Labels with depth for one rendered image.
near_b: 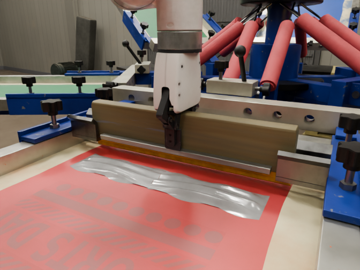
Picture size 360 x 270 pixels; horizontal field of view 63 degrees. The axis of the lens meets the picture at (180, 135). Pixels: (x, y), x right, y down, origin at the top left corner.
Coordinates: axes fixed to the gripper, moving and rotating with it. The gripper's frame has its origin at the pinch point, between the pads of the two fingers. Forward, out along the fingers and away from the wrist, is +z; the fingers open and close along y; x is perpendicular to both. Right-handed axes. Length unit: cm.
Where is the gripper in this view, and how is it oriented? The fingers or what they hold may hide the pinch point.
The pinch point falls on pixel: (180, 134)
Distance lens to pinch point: 54.8
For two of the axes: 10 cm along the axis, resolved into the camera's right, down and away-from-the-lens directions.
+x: 8.8, 1.5, -4.4
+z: 0.0, 9.4, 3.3
